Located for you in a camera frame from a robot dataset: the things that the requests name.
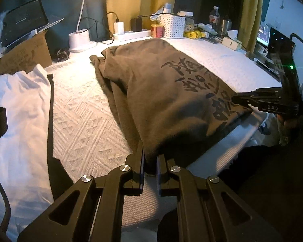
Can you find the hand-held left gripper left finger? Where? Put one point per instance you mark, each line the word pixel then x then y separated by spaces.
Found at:
pixel 141 171

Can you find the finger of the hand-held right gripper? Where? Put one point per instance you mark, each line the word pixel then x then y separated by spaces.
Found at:
pixel 255 93
pixel 245 103

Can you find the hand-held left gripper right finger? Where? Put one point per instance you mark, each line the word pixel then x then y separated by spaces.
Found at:
pixel 158 176

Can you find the brown printed t-shirt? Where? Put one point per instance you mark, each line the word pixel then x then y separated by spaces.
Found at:
pixel 154 93

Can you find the person's right hand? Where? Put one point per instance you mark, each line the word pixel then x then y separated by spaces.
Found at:
pixel 285 127

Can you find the dark flat box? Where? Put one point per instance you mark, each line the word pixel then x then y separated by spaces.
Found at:
pixel 266 68

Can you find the pale tissue box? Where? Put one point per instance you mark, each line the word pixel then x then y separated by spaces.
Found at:
pixel 232 42

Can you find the computer monitor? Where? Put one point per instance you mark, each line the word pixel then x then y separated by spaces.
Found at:
pixel 263 34

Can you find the white tissue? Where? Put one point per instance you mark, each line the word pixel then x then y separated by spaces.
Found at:
pixel 232 34

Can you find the stainless steel cup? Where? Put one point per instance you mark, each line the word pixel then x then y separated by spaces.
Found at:
pixel 226 27

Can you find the crumpled patterned plastic bag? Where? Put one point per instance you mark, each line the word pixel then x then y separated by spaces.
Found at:
pixel 205 27

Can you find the yellow duck snack packet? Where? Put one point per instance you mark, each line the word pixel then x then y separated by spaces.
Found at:
pixel 194 34

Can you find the clear water bottle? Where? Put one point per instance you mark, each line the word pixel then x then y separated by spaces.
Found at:
pixel 214 17

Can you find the yellow curtain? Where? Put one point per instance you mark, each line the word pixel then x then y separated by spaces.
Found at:
pixel 252 5

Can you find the clear jar with white lid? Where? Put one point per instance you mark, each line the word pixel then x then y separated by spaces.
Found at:
pixel 189 22

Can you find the white perforated plastic basket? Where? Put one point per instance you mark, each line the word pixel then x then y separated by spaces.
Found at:
pixel 172 26

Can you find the red can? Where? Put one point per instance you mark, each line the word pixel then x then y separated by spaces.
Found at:
pixel 157 31

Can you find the white bottle with blue cap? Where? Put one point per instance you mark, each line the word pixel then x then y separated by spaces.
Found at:
pixel 167 7

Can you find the white shirt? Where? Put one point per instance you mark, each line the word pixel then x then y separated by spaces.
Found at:
pixel 20 121

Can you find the white power strip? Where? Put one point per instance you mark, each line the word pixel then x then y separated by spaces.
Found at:
pixel 131 35

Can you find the black charger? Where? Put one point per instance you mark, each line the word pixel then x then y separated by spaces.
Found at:
pixel 136 25

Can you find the white desk lamp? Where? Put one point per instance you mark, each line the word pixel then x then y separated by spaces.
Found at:
pixel 79 40

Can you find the white charger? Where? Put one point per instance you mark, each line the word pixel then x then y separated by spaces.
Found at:
pixel 118 27

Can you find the cardboard box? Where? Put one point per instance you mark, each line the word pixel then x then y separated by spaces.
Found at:
pixel 22 55

